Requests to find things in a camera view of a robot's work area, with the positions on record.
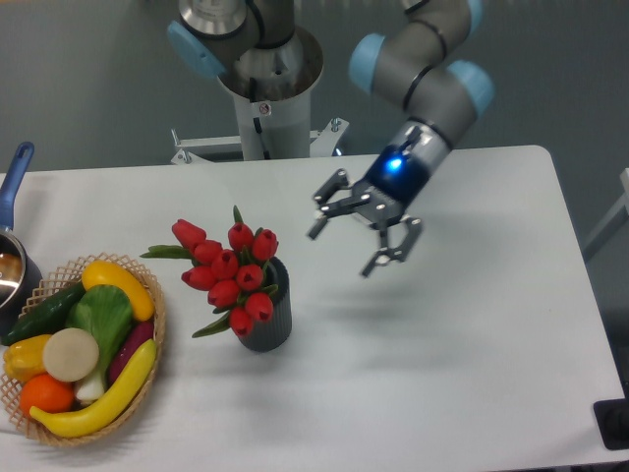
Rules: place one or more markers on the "green bok choy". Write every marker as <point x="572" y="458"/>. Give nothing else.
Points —
<point x="106" y="313"/>

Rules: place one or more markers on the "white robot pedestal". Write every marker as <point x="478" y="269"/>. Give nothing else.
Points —
<point x="269" y="67"/>

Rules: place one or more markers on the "yellow bell pepper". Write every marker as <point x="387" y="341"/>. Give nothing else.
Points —
<point x="23" y="360"/>

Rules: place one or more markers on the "orange fruit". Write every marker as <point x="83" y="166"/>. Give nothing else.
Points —
<point x="48" y="394"/>

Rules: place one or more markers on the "black device at edge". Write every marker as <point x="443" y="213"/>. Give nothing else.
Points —
<point x="612" y="419"/>

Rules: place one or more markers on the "purple eggplant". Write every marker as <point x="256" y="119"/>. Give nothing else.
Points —
<point x="136" y="337"/>

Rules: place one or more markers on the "beige round disc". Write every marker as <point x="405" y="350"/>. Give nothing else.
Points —
<point x="70" y="355"/>

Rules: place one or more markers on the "yellow banana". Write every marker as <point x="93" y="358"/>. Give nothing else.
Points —
<point x="109" y="406"/>

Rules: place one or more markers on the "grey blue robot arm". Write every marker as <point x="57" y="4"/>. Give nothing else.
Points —
<point x="410" y="69"/>

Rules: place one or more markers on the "yellow squash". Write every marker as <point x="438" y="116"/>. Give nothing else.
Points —
<point x="107" y="273"/>

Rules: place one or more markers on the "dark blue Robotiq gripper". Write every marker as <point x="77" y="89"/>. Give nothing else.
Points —
<point x="393" y="180"/>

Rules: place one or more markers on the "green cucumber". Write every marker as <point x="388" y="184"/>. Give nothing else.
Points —
<point x="47" y="317"/>

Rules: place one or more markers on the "woven wicker basket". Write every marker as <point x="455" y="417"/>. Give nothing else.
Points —
<point x="56" y="280"/>

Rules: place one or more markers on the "red tulip bouquet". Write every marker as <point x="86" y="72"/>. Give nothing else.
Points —
<point x="239" y="278"/>

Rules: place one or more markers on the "blue handled saucepan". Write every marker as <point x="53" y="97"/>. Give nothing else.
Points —
<point x="19" y="273"/>

